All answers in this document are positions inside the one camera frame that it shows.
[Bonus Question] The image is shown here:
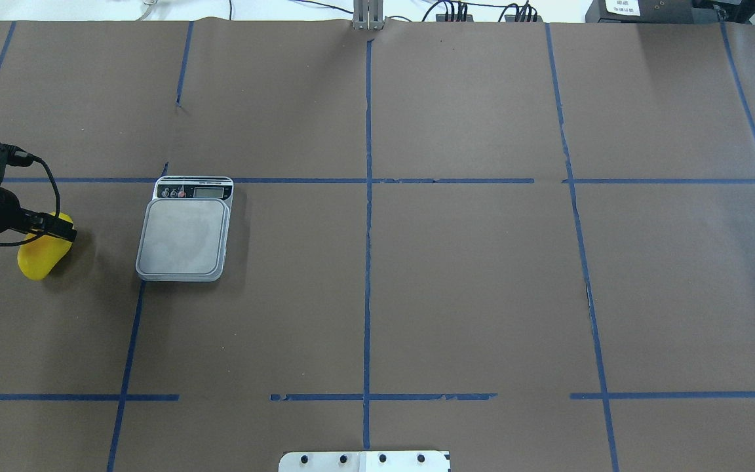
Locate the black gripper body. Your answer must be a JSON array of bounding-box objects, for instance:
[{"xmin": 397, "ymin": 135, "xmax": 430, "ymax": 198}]
[{"xmin": 0, "ymin": 190, "xmax": 46, "ymax": 234}]

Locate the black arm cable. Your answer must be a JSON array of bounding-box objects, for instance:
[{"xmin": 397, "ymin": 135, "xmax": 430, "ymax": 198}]
[{"xmin": 0, "ymin": 154, "xmax": 62, "ymax": 248}]

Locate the silver digital kitchen scale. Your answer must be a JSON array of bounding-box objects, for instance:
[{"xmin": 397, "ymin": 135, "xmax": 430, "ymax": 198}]
[{"xmin": 135, "ymin": 174, "xmax": 234, "ymax": 282}]

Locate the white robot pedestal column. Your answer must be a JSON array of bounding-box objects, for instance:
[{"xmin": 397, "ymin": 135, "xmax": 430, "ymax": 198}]
[{"xmin": 278, "ymin": 450, "xmax": 452, "ymax": 471}]

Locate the aluminium frame post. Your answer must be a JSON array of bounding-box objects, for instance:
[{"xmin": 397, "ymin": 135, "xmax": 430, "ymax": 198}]
[{"xmin": 353, "ymin": 0, "xmax": 386, "ymax": 31}]

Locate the yellow mango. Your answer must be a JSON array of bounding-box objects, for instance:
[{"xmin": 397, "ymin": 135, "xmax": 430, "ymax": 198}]
[{"xmin": 17, "ymin": 236, "xmax": 73, "ymax": 281}]

